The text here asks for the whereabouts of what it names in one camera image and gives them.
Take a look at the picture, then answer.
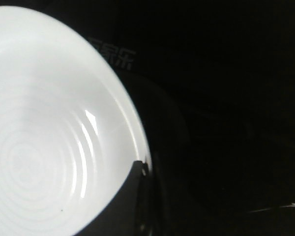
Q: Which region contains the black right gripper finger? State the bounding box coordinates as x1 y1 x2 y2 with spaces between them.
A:
77 161 150 236

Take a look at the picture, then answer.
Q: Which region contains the white round plate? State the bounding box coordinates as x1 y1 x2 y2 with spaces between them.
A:
0 6 151 236

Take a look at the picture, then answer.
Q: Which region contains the black glass cooktop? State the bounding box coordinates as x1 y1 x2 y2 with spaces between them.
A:
0 0 295 236

